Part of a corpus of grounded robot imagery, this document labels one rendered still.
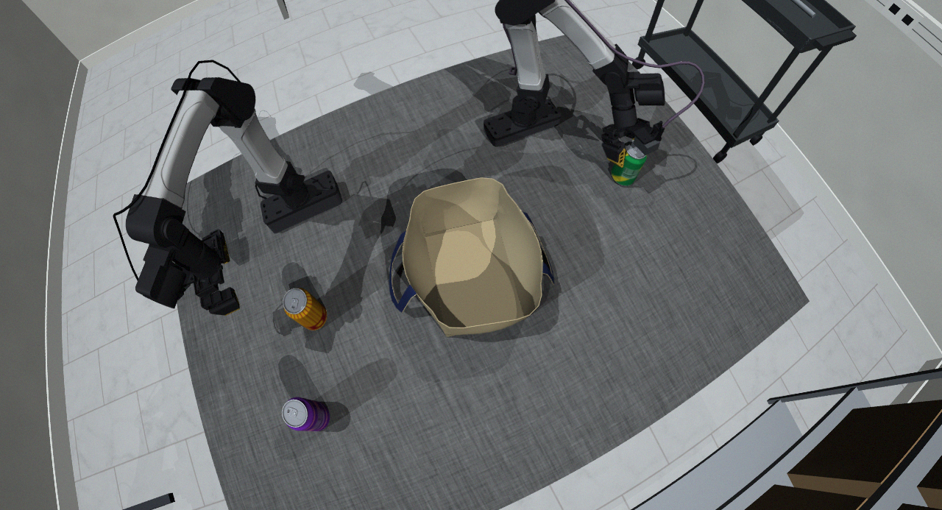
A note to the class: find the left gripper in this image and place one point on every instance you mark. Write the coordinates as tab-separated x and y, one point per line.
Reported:
614	149

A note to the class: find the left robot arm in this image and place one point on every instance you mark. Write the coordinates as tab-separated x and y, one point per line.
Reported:
530	108

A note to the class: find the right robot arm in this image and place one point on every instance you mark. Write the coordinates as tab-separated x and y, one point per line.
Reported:
156	217

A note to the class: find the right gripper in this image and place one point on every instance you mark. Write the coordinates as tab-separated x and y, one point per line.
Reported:
208	272

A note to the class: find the beige canvas tote bag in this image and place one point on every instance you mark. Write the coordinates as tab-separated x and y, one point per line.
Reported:
459	204

